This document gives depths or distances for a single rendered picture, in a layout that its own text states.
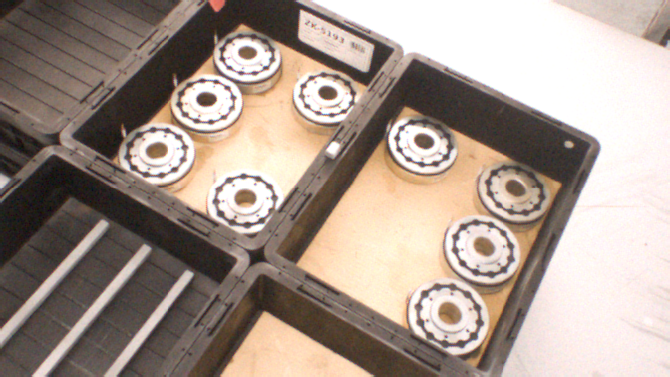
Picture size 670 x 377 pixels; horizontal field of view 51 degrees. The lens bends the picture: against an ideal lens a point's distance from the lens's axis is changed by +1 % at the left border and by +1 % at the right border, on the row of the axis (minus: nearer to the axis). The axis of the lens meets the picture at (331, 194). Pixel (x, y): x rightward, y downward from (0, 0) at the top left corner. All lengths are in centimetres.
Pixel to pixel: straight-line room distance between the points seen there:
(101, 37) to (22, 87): 14
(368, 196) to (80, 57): 49
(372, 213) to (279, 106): 23
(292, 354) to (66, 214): 35
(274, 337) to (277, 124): 33
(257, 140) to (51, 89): 31
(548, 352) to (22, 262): 74
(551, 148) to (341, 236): 33
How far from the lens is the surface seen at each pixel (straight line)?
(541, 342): 110
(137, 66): 98
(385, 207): 97
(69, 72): 113
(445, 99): 104
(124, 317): 90
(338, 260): 92
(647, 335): 117
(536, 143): 104
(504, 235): 96
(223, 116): 101
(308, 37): 110
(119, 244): 95
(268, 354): 87
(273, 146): 101
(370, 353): 82
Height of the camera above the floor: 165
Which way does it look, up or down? 58 degrees down
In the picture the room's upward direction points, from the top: 10 degrees clockwise
